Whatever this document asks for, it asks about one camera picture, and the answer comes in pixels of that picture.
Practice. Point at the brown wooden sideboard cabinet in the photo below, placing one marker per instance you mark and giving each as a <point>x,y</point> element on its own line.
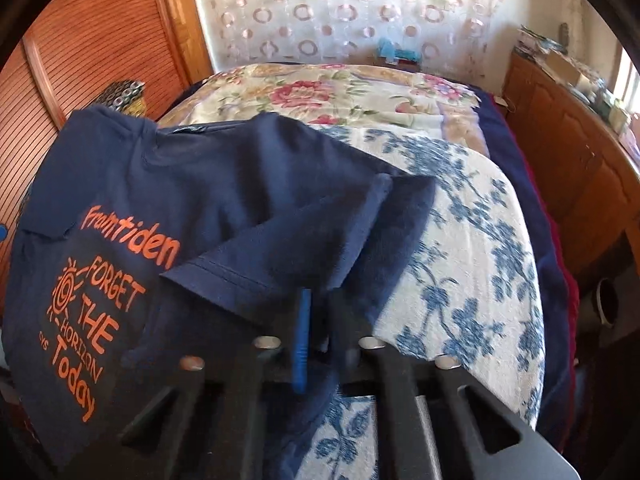
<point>588,183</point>

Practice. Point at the black ring-pattern folded cloth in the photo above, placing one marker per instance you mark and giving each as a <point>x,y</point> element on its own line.
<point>126,97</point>

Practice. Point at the light blue toy on box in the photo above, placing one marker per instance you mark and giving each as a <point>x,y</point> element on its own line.
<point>393,55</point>

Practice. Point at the navy blue bed blanket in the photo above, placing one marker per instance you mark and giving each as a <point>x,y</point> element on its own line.
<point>558,288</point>

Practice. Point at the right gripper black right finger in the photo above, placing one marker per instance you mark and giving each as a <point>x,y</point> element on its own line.
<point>434,420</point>

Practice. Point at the navy blue printed t-shirt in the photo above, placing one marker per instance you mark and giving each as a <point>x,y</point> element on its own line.
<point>139,245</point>

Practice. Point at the white circle-pattern sheer curtain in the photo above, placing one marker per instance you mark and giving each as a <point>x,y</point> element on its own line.
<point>445,37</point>

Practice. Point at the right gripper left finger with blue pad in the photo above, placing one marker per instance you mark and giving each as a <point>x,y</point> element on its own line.
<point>210,413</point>

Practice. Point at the cardboard box on sideboard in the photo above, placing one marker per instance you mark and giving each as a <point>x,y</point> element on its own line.
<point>565,70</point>

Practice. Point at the brown louvered wooden wardrobe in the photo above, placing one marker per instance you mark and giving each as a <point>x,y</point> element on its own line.
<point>71,52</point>

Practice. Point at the blue white floral bedspread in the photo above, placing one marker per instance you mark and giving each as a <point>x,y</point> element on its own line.
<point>471,287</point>

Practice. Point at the floral pink green blanket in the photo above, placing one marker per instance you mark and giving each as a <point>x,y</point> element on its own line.
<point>338,95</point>

